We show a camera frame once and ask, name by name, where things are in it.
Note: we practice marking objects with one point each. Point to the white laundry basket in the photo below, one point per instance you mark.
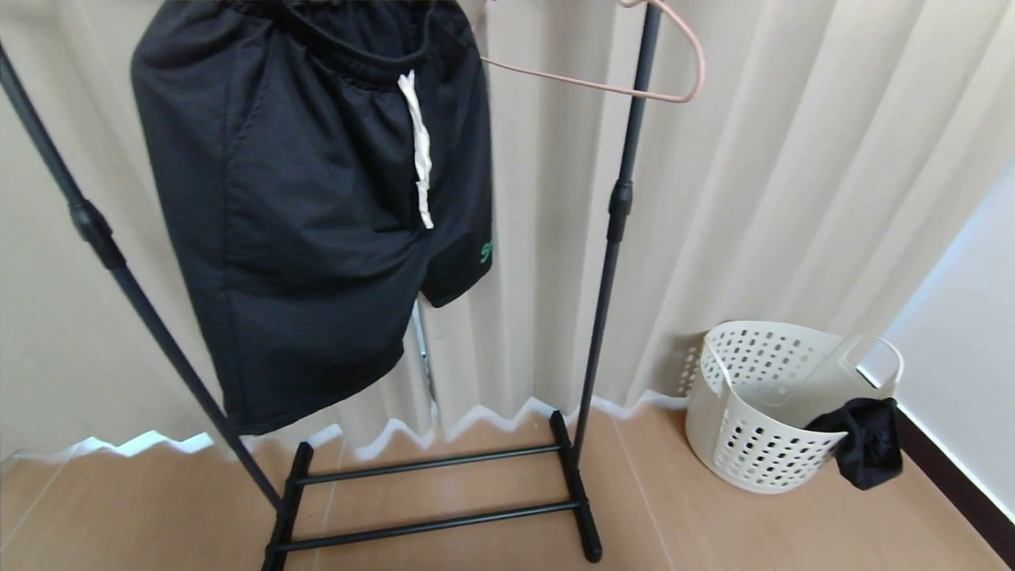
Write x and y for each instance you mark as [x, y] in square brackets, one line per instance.
[761, 444]

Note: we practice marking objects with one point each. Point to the black mesh garment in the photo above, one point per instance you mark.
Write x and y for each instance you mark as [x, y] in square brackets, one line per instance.
[868, 444]

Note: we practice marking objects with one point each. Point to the black clothes rack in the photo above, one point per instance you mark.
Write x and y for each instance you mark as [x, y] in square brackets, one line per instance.
[618, 206]

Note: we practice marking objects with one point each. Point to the beige curtain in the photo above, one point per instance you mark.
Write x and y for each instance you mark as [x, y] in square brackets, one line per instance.
[793, 159]

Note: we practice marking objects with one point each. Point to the pink clothes hanger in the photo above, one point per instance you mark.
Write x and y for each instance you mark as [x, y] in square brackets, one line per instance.
[690, 79]

